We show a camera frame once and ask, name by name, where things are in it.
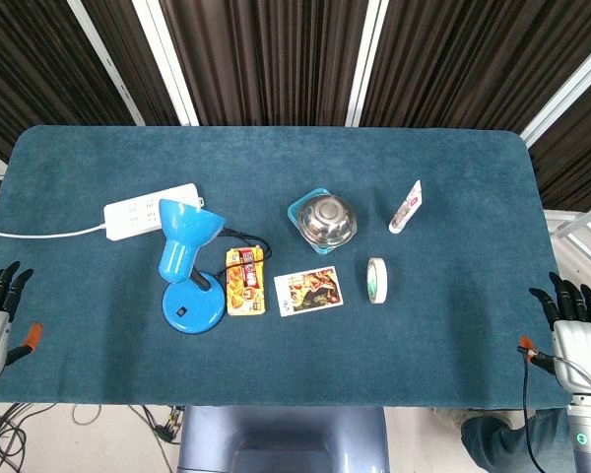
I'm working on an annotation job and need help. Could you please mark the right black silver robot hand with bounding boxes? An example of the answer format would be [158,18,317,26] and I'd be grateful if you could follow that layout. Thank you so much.
[516,271,591,395]

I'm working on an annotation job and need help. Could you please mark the blue desk lamp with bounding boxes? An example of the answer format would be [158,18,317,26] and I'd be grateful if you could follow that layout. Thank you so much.
[158,198,228,336]

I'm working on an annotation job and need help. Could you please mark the white metal rack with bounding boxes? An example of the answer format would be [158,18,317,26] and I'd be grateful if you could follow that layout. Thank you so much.
[544,196,591,277]

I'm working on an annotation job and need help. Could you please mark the blue table mat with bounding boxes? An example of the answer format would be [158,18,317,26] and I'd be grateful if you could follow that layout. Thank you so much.
[0,124,570,410]

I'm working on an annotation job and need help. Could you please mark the white power strip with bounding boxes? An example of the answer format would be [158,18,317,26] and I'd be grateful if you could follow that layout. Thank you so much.
[102,182,202,241]

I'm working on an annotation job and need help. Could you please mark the dark brown pleated curtain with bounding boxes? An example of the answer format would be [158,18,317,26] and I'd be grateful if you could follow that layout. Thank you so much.
[359,0,591,132]
[160,0,370,128]
[528,63,591,213]
[0,0,144,164]
[81,0,181,127]

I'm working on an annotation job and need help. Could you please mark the white tape roll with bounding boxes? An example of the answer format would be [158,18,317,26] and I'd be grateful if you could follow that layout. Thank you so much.
[365,256,389,304]

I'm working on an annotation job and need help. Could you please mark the white patterned tube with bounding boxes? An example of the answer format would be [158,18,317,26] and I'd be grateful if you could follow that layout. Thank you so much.
[387,179,424,236]

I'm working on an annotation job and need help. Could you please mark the yellow snack pack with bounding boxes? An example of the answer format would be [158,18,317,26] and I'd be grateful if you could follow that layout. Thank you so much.
[225,246,268,317]

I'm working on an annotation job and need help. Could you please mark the printed picture card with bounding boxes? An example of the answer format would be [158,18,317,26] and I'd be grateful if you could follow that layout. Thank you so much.
[273,265,345,318]

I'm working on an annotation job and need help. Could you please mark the stainless steel bowl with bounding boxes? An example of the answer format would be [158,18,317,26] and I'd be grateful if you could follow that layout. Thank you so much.
[296,194,359,247]

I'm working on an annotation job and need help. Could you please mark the blue robot torso base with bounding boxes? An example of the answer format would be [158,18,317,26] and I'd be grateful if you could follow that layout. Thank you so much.
[176,404,391,473]

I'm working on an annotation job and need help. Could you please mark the clear container teal rim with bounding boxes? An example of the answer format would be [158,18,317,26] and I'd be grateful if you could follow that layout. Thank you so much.
[287,186,356,256]

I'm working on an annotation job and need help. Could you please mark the black robot hand cable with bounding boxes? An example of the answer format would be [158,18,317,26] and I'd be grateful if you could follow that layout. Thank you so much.
[520,347,548,473]

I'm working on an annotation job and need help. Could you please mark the black floor cable bundle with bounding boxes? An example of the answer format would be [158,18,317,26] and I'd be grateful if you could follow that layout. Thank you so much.
[0,401,55,473]

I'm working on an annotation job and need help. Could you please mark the white power strip cable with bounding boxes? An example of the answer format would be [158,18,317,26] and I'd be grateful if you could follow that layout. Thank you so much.
[0,224,108,243]

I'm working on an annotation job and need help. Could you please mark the black cable with plug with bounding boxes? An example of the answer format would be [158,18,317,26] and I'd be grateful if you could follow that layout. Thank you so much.
[127,404,186,473]

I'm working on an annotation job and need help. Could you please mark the white frame post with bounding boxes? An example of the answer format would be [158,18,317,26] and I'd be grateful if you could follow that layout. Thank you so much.
[67,0,147,127]
[344,0,390,128]
[131,0,201,127]
[519,29,591,149]

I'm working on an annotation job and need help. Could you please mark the thin black power cable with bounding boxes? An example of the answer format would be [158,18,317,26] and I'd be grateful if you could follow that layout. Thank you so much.
[211,227,272,292]

